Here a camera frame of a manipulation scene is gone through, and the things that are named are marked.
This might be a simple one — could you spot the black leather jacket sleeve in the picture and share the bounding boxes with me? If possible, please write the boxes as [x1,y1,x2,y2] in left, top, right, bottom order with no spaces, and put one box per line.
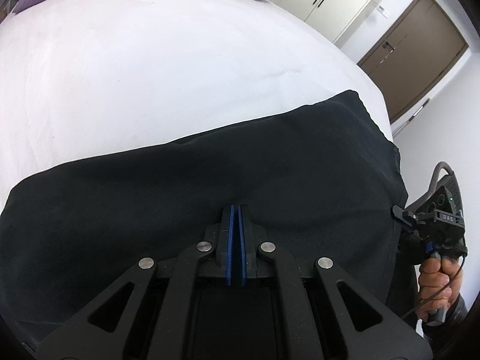
[422,296,468,359]

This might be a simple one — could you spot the black denim pants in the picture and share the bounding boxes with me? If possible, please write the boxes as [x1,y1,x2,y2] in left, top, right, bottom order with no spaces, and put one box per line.
[1,90,408,348]

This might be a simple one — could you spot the white bed mattress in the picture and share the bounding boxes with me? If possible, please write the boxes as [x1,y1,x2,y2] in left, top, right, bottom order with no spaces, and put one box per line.
[1,0,392,198]

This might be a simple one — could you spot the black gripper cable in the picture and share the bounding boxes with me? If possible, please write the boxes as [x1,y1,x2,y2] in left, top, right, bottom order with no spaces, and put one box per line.
[400,250,468,320]

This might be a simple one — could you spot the person's right hand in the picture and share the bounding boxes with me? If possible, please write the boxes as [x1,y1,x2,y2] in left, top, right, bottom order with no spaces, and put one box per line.
[416,258,463,322]

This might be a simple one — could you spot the brown wooden door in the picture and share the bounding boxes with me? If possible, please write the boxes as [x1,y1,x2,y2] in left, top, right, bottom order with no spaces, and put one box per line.
[358,0,468,123]

